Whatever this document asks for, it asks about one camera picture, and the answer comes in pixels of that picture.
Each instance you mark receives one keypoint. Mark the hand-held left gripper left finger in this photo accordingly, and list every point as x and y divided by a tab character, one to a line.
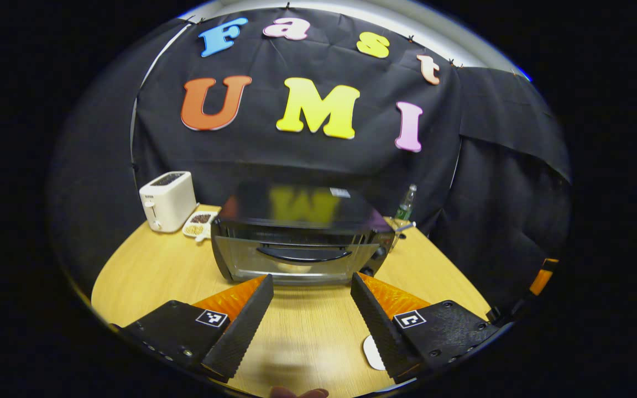
241	329

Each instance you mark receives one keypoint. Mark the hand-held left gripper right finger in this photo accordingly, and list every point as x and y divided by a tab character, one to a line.
382	329

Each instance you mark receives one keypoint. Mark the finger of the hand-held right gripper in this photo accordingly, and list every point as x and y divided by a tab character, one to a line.
542	276

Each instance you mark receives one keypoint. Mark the black electric oven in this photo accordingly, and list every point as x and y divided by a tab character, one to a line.
302	221

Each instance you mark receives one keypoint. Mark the white plate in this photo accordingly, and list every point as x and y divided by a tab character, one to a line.
372	354

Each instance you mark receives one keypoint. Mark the small white snack dish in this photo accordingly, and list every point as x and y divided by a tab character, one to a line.
199	224

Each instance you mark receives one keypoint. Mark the green label plastic bottle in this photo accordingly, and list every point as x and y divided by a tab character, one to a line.
406	207

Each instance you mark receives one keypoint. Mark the white toaster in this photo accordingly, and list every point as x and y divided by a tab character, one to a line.
168	202

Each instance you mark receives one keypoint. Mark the black backdrop cloth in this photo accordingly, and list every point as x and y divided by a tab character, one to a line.
307	160

